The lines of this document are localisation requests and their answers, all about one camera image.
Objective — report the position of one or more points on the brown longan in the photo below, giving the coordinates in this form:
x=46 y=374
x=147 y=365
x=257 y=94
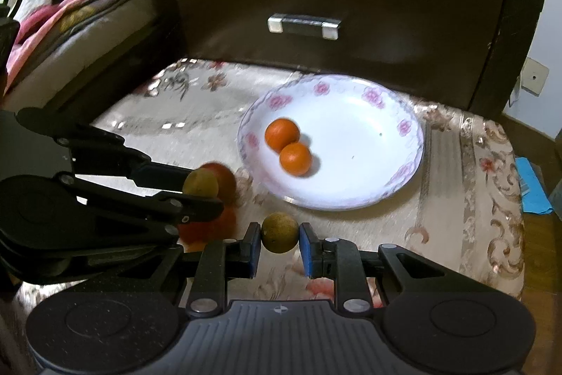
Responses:
x=279 y=232
x=200 y=183

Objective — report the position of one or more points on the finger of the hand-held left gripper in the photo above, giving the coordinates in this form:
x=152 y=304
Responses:
x=175 y=210
x=109 y=151

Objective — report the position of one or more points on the dark wooden nightstand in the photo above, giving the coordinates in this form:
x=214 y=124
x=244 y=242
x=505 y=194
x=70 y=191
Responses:
x=520 y=14

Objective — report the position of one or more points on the grey mattress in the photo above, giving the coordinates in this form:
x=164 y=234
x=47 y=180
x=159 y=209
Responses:
x=114 y=1

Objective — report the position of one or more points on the beige wall socket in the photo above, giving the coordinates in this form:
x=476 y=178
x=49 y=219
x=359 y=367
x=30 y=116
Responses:
x=535 y=77

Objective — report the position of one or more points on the pink floral blanket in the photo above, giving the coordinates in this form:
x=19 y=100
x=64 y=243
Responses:
x=66 y=12

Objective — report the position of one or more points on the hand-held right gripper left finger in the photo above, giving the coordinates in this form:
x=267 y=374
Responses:
x=253 y=248

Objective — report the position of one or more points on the large dark red plum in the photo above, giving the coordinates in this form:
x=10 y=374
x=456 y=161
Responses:
x=217 y=231

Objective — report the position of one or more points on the beige floral table cloth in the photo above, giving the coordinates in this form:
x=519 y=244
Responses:
x=197 y=129

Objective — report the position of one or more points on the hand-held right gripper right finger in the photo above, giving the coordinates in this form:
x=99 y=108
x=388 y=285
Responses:
x=307 y=253

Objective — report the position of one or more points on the dark wooden drawer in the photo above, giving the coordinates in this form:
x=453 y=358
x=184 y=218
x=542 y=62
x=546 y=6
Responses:
x=351 y=67

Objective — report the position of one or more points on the blue packet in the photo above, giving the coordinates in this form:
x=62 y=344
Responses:
x=533 y=199

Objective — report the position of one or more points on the white floral plate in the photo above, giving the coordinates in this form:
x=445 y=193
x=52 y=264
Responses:
x=355 y=137

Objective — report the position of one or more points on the red apple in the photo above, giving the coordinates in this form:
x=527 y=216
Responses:
x=227 y=181

